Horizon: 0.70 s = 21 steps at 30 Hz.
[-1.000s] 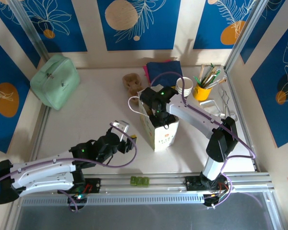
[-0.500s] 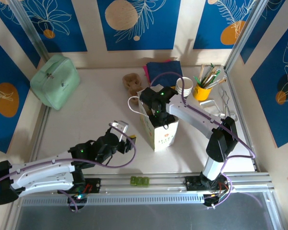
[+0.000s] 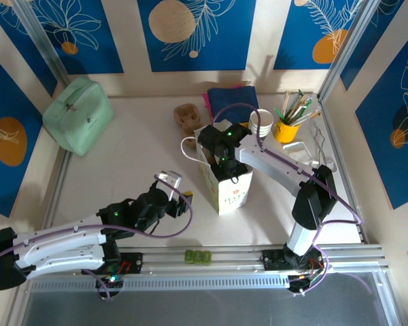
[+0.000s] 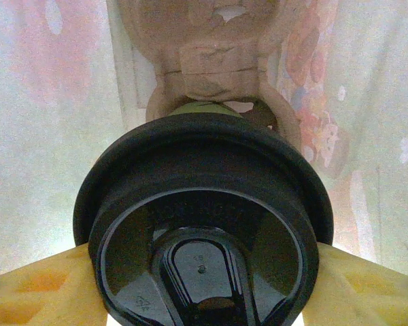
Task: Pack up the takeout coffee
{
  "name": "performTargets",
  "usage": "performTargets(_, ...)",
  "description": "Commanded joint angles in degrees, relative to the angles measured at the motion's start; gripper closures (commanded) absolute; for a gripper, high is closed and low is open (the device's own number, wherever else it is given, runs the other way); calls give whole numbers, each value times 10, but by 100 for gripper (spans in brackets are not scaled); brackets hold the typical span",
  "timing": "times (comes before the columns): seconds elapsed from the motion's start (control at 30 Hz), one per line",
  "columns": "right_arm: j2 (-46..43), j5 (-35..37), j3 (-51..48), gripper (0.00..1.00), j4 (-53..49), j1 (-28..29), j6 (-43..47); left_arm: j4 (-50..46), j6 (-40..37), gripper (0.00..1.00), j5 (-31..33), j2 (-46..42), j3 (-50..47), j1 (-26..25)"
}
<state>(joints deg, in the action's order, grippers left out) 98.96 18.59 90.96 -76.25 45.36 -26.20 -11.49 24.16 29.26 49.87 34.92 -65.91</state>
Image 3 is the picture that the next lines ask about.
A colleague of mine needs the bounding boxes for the aluminium corner post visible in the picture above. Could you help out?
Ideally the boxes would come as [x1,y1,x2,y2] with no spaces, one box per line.
[318,0,378,103]
[12,0,71,88]

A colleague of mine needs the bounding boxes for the mint green zip pouch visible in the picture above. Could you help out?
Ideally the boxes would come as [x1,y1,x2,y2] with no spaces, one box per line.
[42,77,115,157]

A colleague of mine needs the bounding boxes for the white printed paper bag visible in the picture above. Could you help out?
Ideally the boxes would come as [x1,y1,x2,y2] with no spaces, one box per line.
[180,119,254,216]

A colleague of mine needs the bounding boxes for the yellow stirrer pot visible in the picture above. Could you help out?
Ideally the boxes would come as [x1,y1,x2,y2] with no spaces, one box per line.
[273,118,302,143]

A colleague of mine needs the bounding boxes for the aluminium rail frame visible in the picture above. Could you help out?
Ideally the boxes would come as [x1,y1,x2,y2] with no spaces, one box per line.
[16,242,390,278]

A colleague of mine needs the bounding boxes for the blue napkin stack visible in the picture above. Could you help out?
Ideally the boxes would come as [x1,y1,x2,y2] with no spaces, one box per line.
[207,86,260,123]

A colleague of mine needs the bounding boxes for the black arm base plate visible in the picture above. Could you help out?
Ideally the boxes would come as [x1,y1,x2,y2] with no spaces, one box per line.
[112,252,144,275]
[262,249,324,272]

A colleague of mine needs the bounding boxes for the paper cup stack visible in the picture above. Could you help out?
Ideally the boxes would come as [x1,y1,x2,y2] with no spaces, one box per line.
[248,108,274,139]

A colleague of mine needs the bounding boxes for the paper wrapped stirrer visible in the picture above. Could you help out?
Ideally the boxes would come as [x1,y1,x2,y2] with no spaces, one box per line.
[294,110,322,125]

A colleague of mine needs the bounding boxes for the green tipped stirrer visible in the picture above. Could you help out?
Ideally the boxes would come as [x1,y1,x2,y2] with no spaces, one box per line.
[290,89,304,118]

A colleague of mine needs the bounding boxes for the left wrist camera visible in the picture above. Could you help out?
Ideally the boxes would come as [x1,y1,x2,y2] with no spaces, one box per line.
[155,170,184,202]

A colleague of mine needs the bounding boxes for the grey slotted cable duct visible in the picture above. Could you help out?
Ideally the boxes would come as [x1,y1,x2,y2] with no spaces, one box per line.
[29,275,292,293]

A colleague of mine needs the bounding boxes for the metal tongs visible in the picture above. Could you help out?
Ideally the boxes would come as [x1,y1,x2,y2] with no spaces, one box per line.
[311,124,337,173]

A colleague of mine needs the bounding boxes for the blue floral wall poster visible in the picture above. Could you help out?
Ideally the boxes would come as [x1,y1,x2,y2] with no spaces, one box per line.
[355,20,408,211]
[0,0,125,75]
[273,0,364,71]
[0,47,44,218]
[339,0,405,91]
[137,0,258,73]

